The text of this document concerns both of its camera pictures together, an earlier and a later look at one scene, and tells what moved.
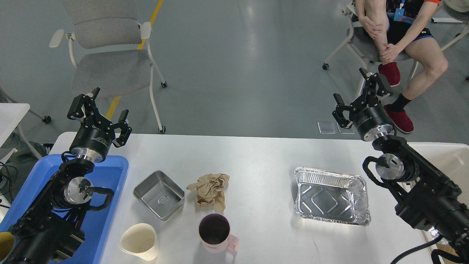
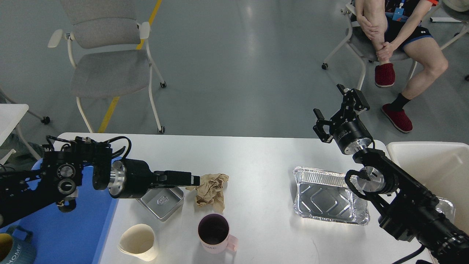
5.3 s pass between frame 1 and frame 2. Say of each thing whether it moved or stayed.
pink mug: stayed
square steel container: stayed
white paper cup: stayed
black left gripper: moved
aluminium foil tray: stayed
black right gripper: moved
